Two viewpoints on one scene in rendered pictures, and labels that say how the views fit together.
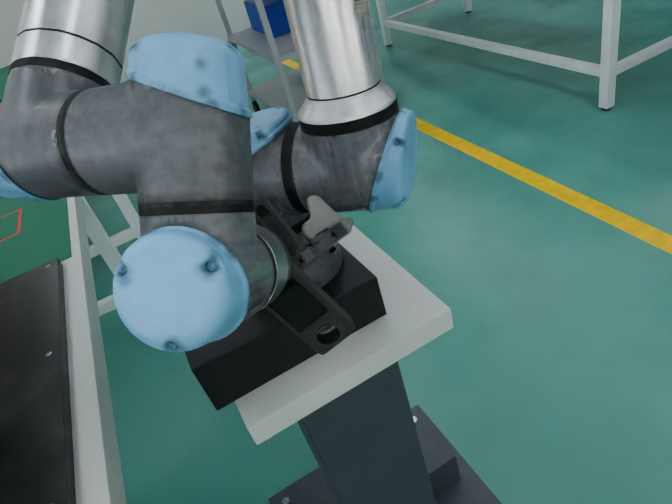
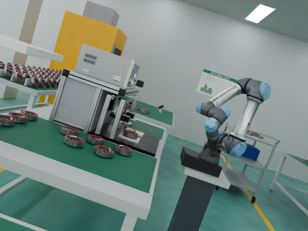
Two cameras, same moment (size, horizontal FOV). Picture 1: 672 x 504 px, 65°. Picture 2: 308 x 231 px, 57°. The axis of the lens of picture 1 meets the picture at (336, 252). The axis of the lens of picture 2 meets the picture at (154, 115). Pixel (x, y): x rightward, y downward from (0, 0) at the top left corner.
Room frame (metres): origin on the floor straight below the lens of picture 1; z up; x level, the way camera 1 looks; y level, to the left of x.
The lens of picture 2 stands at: (-1.41, -0.10, 1.24)
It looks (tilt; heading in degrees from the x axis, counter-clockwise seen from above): 7 degrees down; 18
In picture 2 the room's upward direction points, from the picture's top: 19 degrees clockwise
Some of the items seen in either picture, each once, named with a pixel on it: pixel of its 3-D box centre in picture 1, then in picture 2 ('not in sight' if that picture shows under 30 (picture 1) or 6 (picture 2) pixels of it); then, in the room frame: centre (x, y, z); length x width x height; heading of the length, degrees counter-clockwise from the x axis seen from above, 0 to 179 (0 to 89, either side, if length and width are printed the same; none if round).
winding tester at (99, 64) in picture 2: not in sight; (111, 68); (0.55, 1.00, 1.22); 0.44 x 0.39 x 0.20; 16
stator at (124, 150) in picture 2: not in sight; (123, 150); (0.17, 0.53, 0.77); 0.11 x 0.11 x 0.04
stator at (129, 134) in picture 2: not in sight; (130, 134); (0.51, 0.65, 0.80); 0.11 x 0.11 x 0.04
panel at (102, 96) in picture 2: not in sight; (107, 107); (0.56, 0.93, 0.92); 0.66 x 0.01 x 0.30; 16
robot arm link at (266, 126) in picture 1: (264, 167); (218, 139); (0.64, 0.06, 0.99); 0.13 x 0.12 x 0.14; 63
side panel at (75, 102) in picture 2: not in sight; (74, 104); (0.21, 0.98, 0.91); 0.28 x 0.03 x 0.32; 106
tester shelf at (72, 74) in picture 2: not in sight; (106, 83); (0.54, 0.99, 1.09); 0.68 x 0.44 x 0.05; 16
